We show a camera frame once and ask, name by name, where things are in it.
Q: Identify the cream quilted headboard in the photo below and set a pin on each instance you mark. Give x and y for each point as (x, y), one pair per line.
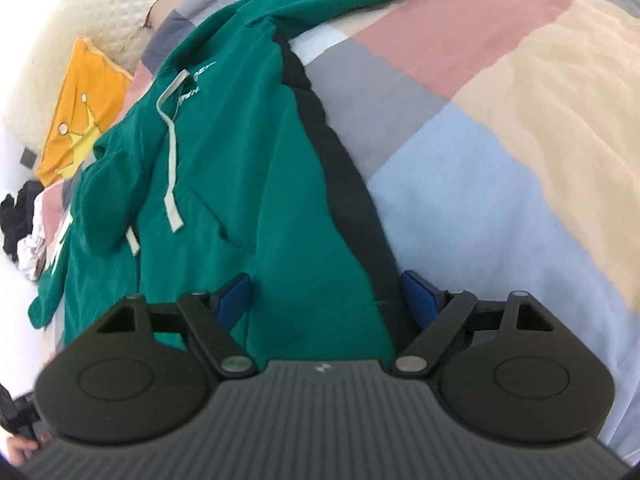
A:
(100, 5)

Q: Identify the green hoodie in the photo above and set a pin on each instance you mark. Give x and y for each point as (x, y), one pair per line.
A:
(240, 160)

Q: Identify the checked patchwork quilt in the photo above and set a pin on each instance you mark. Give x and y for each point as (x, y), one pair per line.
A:
(500, 135)

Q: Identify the dark wall switch plate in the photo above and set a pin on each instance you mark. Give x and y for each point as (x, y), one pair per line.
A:
(29, 158)

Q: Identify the person's left hand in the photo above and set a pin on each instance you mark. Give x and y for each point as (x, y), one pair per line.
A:
(22, 451)

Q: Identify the yellow crown pillow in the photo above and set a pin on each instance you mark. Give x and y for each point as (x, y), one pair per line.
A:
(85, 100)

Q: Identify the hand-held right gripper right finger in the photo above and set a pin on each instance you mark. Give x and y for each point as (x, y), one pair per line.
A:
(419, 302)

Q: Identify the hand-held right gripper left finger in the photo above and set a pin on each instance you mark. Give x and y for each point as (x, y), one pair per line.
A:
(234, 302)

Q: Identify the black clothes pile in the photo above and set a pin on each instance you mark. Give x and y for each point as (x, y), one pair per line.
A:
(17, 215)

